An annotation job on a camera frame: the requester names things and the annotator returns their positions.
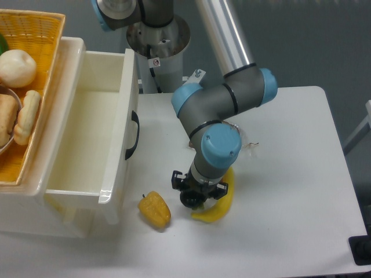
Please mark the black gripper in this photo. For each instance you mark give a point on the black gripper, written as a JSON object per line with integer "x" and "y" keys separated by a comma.
{"x": 192, "y": 181}

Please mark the dark purple mangosteen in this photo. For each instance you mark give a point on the dark purple mangosteen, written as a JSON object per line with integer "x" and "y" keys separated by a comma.
{"x": 192, "y": 200}

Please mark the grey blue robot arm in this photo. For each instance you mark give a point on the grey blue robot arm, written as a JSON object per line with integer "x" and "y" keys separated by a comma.
{"x": 245, "y": 85}

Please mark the yellow banana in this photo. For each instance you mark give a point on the yellow banana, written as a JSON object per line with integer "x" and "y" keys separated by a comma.
{"x": 222, "y": 206}

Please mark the bread slice in plastic bag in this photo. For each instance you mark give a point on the bread slice in plastic bag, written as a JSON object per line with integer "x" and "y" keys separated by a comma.
{"x": 246, "y": 144}

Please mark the yellow bell pepper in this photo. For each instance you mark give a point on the yellow bell pepper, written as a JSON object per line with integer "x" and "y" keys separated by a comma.
{"x": 155, "y": 210}

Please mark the white plastic drawer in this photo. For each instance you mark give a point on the white plastic drawer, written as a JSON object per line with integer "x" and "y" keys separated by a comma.
{"x": 89, "y": 171}

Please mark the black device at table edge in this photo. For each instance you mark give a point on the black device at table edge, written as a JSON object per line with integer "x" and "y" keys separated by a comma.
{"x": 360, "y": 248}

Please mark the white drawer cabinet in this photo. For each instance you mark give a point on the white drawer cabinet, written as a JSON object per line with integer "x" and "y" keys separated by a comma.
{"x": 27, "y": 208}

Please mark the white furniture leg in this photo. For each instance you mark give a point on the white furniture leg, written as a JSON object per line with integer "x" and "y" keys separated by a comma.
{"x": 358, "y": 133}

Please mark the long beige bread roll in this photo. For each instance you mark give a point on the long beige bread roll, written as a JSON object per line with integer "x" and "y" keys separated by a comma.
{"x": 26, "y": 117}

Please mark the metal bowl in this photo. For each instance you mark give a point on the metal bowl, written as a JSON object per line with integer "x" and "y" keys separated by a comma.
{"x": 5, "y": 90}

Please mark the beige bread in bowl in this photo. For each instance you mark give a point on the beige bread in bowl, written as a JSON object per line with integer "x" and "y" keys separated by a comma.
{"x": 9, "y": 107}

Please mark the white round bun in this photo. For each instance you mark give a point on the white round bun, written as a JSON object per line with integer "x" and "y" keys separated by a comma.
{"x": 18, "y": 68}

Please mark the yellow woven basket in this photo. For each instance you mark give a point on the yellow woven basket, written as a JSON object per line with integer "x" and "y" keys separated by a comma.
{"x": 29, "y": 45}

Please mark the green vegetable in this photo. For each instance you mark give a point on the green vegetable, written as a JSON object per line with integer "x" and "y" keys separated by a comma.
{"x": 4, "y": 47}

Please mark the black drawer handle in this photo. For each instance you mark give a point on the black drawer handle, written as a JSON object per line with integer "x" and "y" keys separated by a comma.
{"x": 134, "y": 133}

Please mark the metal mounting bracket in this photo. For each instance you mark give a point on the metal mounting bracket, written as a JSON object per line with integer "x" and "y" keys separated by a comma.
{"x": 196, "y": 77}

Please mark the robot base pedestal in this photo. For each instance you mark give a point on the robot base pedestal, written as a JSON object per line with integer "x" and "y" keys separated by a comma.
{"x": 159, "y": 53}

